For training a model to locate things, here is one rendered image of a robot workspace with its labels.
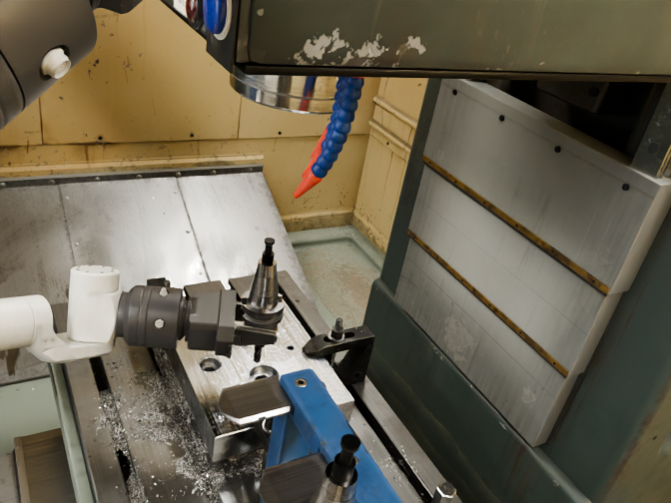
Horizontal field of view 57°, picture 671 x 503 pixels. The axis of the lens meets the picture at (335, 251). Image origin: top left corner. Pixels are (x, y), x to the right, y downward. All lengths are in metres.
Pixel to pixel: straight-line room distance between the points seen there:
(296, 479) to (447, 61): 0.38
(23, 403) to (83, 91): 0.79
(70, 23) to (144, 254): 1.49
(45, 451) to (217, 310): 0.49
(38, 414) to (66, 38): 1.27
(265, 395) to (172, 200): 1.25
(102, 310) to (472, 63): 0.63
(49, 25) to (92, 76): 1.51
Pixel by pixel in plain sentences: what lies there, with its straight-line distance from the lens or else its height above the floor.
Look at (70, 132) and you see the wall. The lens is 1.82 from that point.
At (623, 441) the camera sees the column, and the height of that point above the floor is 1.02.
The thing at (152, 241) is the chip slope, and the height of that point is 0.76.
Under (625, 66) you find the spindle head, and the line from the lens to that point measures 0.59.
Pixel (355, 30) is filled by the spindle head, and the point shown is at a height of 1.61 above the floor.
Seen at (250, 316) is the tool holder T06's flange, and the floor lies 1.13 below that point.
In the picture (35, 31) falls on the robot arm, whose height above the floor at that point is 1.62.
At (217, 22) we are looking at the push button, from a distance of 0.39.
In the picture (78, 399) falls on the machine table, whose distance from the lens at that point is 1.12.
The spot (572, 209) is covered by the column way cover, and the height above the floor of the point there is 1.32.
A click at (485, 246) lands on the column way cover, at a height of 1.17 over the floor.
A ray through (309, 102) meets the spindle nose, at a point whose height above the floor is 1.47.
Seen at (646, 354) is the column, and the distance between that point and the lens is 1.03.
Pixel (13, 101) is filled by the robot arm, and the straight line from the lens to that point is 0.27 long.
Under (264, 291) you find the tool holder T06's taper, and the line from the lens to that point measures 0.88.
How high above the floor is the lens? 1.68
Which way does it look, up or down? 30 degrees down
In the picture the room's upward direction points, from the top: 11 degrees clockwise
